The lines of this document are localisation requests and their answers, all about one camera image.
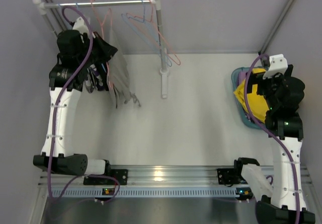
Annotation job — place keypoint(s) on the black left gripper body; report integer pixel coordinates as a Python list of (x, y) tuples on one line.
[(104, 49)]

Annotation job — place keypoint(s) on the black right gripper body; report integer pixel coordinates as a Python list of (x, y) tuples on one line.
[(262, 90)]

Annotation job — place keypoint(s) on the purple trousers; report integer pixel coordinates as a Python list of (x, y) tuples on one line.
[(241, 78)]

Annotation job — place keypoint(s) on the grey beige garment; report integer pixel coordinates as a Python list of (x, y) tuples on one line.
[(118, 77)]

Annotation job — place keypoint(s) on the yellow garment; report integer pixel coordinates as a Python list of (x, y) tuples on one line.
[(254, 100)]

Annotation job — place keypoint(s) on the pink wire hanger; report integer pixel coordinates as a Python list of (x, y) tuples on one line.
[(102, 26), (172, 58)]

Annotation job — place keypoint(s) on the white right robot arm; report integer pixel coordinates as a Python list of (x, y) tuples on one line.
[(282, 201)]

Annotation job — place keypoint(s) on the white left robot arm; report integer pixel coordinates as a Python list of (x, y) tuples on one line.
[(77, 53)]

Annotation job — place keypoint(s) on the black garment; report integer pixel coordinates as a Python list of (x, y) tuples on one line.
[(101, 77)]

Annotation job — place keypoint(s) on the purple white patterned garment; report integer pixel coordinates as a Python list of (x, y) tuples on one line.
[(93, 81)]

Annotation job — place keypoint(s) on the teal transparent plastic basin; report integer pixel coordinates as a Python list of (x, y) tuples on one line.
[(237, 76)]

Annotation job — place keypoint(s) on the white clothes rack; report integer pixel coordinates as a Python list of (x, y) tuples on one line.
[(164, 70)]

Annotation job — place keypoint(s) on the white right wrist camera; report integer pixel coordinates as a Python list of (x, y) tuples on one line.
[(277, 64)]

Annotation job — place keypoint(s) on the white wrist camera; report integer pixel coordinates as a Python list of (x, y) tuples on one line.
[(277, 64), (80, 25)]

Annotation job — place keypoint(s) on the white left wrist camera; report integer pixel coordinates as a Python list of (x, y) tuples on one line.
[(80, 25)]

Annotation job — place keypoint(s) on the aluminium mounting rail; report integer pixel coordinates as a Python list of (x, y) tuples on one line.
[(155, 181)]

